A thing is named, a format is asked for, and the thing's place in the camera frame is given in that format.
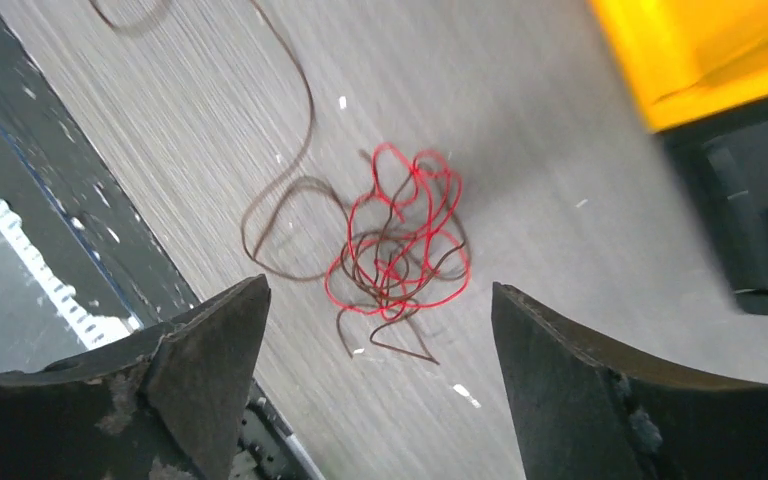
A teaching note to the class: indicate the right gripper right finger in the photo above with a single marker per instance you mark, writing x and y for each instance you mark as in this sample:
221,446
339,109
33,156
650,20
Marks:
587,406

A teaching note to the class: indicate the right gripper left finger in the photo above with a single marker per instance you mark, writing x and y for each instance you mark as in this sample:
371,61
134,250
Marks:
166,402

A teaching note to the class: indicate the black plastic bin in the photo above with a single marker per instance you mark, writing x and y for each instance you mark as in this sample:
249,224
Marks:
722,161

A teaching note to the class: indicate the yellow plastic bin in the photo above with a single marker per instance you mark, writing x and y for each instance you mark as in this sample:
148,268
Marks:
688,60

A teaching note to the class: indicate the slotted cable duct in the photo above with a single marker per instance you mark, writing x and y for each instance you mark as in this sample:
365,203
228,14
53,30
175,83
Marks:
93,330

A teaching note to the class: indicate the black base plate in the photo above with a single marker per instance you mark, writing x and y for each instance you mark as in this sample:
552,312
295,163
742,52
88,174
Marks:
93,238

